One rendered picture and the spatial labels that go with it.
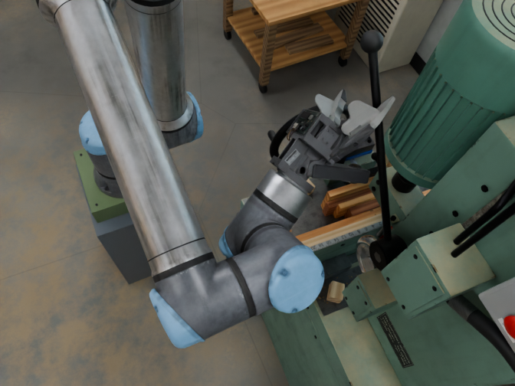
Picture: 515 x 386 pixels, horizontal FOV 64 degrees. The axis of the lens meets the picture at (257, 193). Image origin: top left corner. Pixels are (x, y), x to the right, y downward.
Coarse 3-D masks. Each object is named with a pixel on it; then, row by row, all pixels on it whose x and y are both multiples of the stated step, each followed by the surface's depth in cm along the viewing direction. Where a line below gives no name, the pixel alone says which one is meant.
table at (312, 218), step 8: (320, 184) 109; (336, 184) 109; (344, 184) 110; (320, 192) 108; (312, 200) 106; (320, 200) 107; (240, 208) 109; (312, 208) 105; (320, 208) 105; (304, 216) 104; (312, 216) 104; (320, 216) 104; (328, 216) 104; (296, 224) 103; (304, 224) 103; (312, 224) 103; (320, 224) 103; (328, 224) 103; (296, 232) 102; (304, 232) 102; (344, 248) 102; (352, 248) 105; (320, 256) 99; (328, 256) 102
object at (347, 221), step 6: (426, 192) 106; (354, 216) 101; (360, 216) 101; (372, 216) 101; (336, 222) 99; (342, 222) 99; (348, 222) 100; (354, 222) 100; (318, 228) 98; (324, 228) 98; (330, 228) 98; (336, 228) 99; (300, 234) 97; (306, 234) 97; (312, 234) 97; (318, 234) 97; (300, 240) 96
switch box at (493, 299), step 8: (512, 280) 47; (496, 288) 50; (504, 288) 48; (512, 288) 47; (480, 296) 53; (488, 296) 51; (496, 296) 50; (504, 296) 49; (512, 296) 47; (488, 304) 51; (496, 304) 50; (504, 304) 49; (512, 304) 48; (496, 312) 51; (504, 312) 49; (512, 312) 48; (496, 320) 51; (504, 336) 51; (512, 344) 50
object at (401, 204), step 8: (392, 168) 93; (376, 176) 93; (392, 176) 92; (376, 184) 94; (376, 192) 95; (392, 192) 89; (400, 192) 90; (416, 192) 90; (392, 200) 90; (400, 200) 89; (408, 200) 89; (416, 200) 89; (392, 208) 91; (400, 208) 88; (408, 208) 88; (400, 216) 89
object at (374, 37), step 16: (368, 32) 62; (368, 48) 62; (384, 144) 69; (384, 160) 70; (384, 176) 71; (384, 192) 72; (384, 208) 73; (384, 224) 74; (384, 240) 76; (400, 240) 75; (384, 256) 74
